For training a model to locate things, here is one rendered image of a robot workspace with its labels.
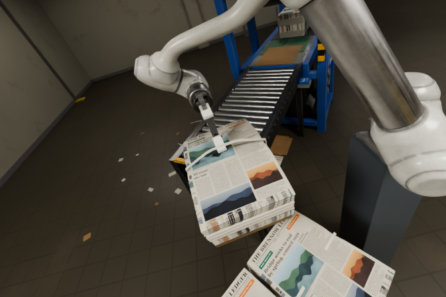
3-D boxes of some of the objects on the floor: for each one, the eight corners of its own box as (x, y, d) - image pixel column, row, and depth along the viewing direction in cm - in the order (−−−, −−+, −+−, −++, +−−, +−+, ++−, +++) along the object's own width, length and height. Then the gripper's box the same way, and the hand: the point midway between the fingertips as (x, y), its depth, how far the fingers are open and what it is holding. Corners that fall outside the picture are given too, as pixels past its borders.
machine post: (332, 101, 271) (340, -57, 180) (324, 101, 276) (328, -53, 184) (333, 97, 277) (340, -57, 185) (325, 97, 281) (329, -54, 190)
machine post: (325, 132, 234) (330, -47, 142) (316, 131, 238) (315, -43, 146) (326, 126, 239) (332, -49, 148) (318, 126, 244) (318, -45, 152)
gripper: (199, 66, 73) (215, 96, 57) (219, 120, 90) (236, 156, 73) (178, 74, 73) (188, 107, 57) (202, 127, 89) (216, 164, 73)
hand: (214, 132), depth 66 cm, fingers open, 14 cm apart
